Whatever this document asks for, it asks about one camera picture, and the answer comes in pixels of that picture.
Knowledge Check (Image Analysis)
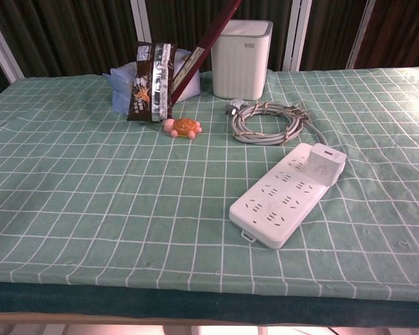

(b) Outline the orange toy turtle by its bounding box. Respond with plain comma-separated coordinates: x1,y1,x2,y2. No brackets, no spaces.
161,117,203,140

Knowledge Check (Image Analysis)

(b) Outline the white ribbed bin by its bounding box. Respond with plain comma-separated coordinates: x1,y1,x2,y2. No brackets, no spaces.
210,19,274,100

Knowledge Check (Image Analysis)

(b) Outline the grey cable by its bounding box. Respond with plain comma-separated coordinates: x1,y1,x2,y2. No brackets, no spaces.
225,98,325,147

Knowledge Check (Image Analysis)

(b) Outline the white power strip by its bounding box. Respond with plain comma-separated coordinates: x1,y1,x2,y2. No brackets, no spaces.
228,142,347,250

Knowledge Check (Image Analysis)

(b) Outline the dark pleated curtain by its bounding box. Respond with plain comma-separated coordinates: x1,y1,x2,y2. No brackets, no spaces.
0,0,419,102

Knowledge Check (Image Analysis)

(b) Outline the white frame post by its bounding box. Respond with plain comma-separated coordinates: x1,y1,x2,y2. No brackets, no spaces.
0,6,24,84
281,0,314,72
346,0,376,70
130,0,152,43

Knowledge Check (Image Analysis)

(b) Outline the green checkered tablecloth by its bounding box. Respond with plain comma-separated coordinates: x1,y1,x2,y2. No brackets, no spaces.
0,66,419,303

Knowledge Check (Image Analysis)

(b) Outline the dark red long box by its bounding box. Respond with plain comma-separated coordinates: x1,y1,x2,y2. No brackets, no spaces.
169,0,244,106

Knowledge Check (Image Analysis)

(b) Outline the white plug adapter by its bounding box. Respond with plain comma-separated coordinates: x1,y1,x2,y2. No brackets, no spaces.
306,144,347,186

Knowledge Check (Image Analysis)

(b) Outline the light blue tissue pack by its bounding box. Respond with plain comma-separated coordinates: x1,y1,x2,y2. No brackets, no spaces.
102,49,200,114

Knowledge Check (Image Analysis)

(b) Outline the brown snack bag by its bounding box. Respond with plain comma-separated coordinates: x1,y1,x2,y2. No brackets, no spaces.
126,41,177,124

